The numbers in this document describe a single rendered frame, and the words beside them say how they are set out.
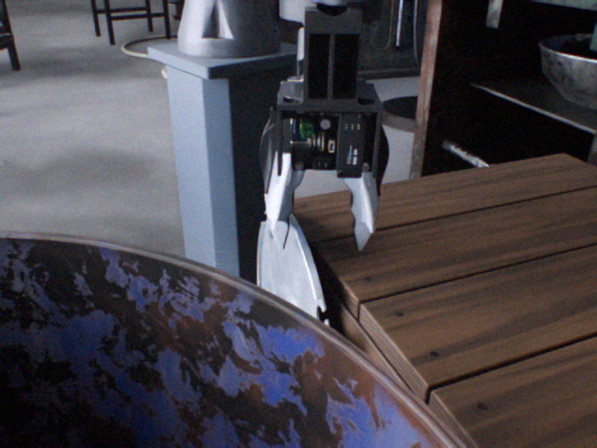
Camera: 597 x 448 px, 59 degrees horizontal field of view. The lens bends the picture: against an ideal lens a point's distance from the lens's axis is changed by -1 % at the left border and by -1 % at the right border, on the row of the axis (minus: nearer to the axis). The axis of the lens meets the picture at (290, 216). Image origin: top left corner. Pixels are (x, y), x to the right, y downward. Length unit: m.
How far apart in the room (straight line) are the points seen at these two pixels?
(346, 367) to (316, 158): 0.22
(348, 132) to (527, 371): 0.20
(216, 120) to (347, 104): 0.43
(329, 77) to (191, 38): 0.45
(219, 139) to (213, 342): 0.56
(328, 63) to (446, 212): 0.25
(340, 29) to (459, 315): 0.22
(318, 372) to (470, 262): 0.31
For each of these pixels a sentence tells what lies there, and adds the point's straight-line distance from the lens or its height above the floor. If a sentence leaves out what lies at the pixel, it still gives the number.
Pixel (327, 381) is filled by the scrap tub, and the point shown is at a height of 0.46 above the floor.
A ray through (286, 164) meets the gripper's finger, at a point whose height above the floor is 0.44.
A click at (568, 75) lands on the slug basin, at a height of 0.37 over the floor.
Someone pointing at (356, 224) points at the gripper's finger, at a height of 0.38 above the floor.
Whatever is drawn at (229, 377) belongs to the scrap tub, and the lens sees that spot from 0.25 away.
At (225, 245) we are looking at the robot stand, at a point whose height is 0.16.
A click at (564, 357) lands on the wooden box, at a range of 0.41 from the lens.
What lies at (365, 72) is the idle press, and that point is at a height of 0.03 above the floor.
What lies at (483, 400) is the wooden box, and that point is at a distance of 0.36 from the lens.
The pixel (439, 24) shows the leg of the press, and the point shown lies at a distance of 1.20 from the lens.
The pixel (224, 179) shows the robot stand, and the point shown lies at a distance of 0.80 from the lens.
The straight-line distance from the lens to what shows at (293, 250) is 0.50.
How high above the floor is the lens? 0.60
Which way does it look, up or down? 28 degrees down
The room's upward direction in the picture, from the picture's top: straight up
